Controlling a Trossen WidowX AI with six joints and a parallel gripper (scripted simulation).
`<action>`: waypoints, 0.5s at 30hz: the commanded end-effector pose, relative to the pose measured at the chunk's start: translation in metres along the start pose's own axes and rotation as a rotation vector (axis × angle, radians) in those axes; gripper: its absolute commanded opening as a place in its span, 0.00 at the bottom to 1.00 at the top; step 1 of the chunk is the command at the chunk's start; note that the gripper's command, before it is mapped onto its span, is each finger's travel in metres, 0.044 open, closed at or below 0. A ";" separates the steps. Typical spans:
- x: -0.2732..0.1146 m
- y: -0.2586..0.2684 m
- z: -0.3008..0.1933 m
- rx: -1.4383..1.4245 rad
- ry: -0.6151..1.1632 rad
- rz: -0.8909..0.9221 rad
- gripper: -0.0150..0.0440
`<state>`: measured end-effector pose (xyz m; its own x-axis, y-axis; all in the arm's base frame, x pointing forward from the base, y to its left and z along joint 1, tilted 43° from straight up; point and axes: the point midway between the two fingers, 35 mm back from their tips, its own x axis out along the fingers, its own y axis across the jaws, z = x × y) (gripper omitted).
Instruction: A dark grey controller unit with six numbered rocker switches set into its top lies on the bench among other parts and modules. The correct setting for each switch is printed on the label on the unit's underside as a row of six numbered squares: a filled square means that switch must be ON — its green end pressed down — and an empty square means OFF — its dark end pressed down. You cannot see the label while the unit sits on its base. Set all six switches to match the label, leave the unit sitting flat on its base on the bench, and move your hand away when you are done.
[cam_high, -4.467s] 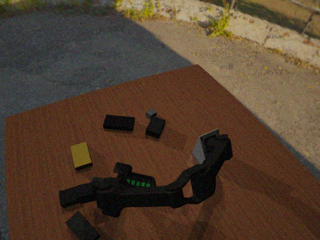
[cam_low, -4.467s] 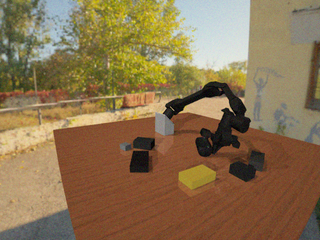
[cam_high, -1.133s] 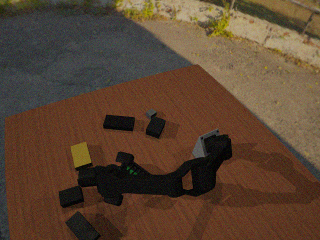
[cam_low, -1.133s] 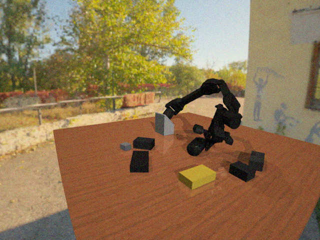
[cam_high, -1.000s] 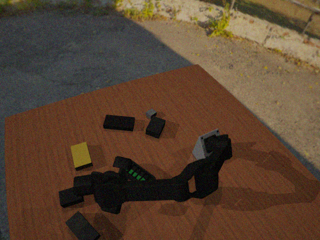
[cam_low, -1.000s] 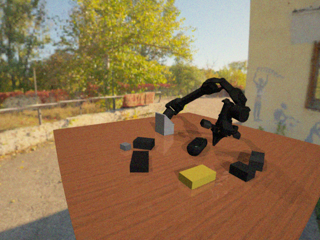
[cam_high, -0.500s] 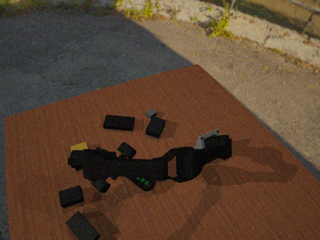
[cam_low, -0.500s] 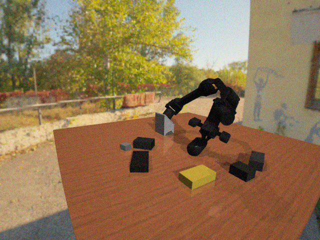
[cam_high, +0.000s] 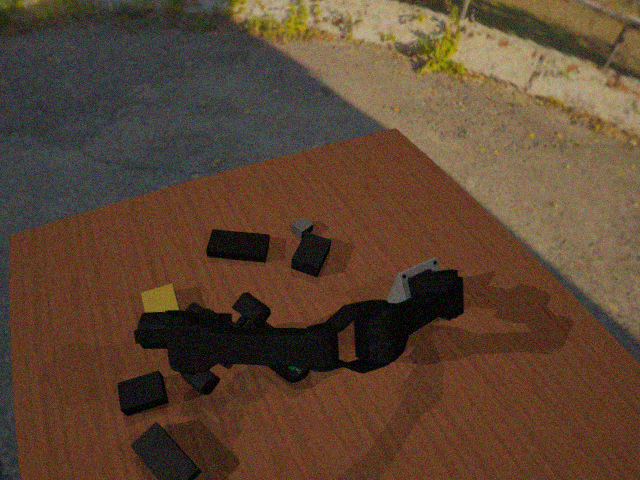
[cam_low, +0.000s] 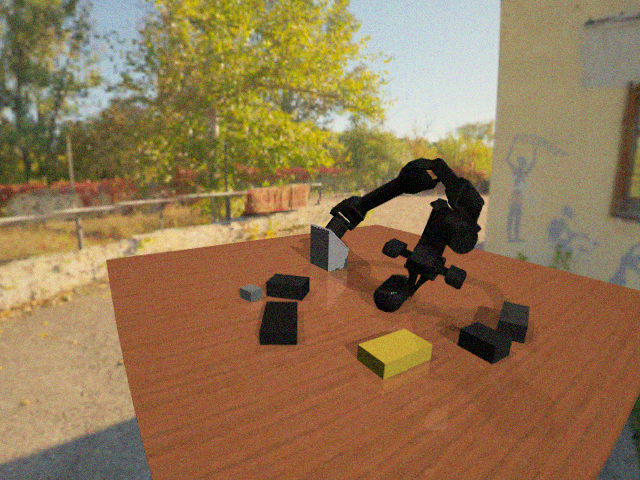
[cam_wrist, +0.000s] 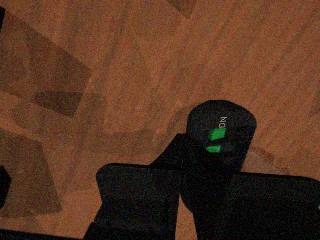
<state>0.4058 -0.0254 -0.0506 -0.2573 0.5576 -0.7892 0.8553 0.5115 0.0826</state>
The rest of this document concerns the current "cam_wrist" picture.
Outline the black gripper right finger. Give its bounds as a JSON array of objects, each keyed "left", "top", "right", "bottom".
[{"left": 182, "top": 134, "right": 320, "bottom": 240}]

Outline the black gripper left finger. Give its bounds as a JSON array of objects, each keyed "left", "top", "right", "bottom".
[{"left": 96, "top": 133, "right": 184, "bottom": 231}]

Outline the dark grey switch panel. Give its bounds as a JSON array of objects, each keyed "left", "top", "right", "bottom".
[{"left": 180, "top": 100, "right": 257, "bottom": 213}]

